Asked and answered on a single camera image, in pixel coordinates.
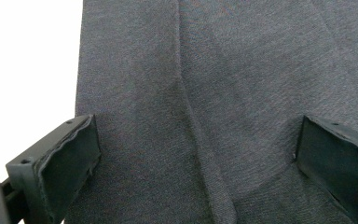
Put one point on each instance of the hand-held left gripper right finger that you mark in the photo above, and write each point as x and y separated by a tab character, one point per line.
338	161

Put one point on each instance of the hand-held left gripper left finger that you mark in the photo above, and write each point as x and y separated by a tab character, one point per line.
56	165

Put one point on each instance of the dark grey cloth garment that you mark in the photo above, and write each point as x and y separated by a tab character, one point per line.
199	93

